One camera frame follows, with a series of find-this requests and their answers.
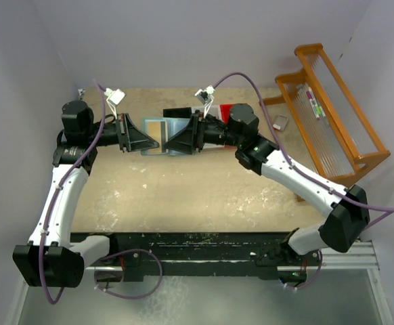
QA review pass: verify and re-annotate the gold credit card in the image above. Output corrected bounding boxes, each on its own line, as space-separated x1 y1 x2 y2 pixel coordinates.
146 120 168 155

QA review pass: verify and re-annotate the red plastic bin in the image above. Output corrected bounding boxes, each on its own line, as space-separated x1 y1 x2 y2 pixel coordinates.
220 103 248 123

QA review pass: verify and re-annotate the green marker pen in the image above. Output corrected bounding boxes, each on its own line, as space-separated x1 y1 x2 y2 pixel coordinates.
315 104 329 125

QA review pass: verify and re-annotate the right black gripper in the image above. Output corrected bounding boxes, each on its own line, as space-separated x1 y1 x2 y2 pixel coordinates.
165 109 243 153

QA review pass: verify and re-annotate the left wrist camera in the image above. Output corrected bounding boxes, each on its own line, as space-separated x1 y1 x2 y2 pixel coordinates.
104 88 126 118

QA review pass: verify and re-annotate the small grey box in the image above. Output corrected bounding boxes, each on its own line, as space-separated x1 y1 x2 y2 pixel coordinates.
273 114 288 131

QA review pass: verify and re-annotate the wooden tiered rack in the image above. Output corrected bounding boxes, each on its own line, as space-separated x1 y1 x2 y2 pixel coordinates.
263 43 391 187

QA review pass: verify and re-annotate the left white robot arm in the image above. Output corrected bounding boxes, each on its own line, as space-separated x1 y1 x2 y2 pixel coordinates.
12 100 159 288

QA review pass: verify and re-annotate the white plastic bin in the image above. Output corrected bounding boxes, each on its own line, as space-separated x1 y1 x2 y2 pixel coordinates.
191 105 223 150

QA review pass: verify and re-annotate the green leather card holder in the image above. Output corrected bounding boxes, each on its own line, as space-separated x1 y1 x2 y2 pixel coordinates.
141 117 190 156

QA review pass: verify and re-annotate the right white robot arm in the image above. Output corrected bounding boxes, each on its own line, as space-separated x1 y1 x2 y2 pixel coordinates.
165 104 370 265

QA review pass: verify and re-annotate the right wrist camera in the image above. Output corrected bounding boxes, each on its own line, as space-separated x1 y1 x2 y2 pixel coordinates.
194 85 215 117

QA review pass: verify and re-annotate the black plastic bin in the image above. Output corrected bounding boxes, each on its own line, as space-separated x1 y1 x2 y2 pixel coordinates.
162 107 192 119

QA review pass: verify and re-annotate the purple marker pen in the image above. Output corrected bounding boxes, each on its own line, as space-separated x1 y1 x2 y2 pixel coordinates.
306 87 320 120

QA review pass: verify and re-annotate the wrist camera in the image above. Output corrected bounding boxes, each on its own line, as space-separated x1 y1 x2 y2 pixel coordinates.
194 85 215 117
104 88 126 118

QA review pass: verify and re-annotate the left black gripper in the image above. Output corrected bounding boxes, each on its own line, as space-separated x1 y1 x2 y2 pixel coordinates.
85 112 159 152

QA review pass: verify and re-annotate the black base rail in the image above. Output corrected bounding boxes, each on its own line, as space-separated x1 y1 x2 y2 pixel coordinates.
70 231 323 282

